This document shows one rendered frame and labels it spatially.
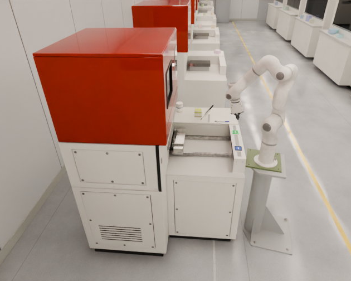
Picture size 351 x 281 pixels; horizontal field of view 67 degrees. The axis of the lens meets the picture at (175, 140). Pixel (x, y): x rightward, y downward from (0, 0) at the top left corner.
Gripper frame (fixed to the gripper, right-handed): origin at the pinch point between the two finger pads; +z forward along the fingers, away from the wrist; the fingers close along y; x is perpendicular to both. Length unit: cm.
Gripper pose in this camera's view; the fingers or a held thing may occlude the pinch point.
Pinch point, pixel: (237, 117)
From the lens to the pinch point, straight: 238.8
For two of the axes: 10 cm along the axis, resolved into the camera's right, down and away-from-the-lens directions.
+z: 2.3, 8.3, 5.0
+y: 9.7, -1.4, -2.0
